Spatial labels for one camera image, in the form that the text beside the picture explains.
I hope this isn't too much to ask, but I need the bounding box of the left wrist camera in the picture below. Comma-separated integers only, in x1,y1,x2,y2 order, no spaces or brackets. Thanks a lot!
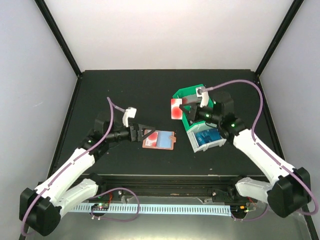
122,107,137,127

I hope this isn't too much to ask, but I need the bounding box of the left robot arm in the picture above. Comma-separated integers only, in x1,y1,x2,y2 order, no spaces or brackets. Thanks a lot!
19,110,155,237

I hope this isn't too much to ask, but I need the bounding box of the red white credit card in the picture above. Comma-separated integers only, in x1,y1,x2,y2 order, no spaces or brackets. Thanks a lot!
145,131,158,147
170,98,183,120

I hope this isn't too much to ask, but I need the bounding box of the purple cable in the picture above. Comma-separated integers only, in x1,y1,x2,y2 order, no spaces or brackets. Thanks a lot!
204,79,316,222
19,96,140,237

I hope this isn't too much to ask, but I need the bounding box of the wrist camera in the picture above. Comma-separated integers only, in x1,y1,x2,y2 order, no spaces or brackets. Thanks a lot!
195,86,210,108
122,107,137,127

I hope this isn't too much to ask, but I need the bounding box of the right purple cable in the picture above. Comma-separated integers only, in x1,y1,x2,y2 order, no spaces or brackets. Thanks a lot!
204,79,316,222

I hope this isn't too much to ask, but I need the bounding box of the white slotted cable duct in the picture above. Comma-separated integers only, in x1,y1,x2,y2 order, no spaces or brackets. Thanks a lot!
70,202,231,217

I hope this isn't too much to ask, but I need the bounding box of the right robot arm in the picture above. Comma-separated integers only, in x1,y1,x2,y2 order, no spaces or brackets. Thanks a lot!
178,92,313,218

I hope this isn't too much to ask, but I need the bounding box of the black frame post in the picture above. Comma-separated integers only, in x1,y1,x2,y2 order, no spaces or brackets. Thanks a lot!
255,0,304,77
34,0,82,77

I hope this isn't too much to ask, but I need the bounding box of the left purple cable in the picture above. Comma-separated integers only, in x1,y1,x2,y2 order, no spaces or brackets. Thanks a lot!
19,96,140,237

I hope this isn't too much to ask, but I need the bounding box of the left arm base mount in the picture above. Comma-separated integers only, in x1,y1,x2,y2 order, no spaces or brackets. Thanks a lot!
88,189,124,218

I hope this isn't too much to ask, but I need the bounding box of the left black frame post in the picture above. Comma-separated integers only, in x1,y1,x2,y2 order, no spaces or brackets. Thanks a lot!
34,0,82,77

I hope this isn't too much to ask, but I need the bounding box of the right black frame post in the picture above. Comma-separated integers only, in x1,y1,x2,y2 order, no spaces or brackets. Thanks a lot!
255,0,304,77

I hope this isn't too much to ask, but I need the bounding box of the green and white card bin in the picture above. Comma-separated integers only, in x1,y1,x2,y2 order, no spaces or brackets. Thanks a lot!
171,84,226,153

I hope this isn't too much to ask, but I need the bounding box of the blue card stack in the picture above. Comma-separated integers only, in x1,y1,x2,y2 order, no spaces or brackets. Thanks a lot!
194,128,222,147

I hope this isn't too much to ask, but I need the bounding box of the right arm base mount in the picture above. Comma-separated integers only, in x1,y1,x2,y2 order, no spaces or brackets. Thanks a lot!
211,185,258,204

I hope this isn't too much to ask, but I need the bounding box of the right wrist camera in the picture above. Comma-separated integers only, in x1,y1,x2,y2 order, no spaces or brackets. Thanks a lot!
195,86,210,108

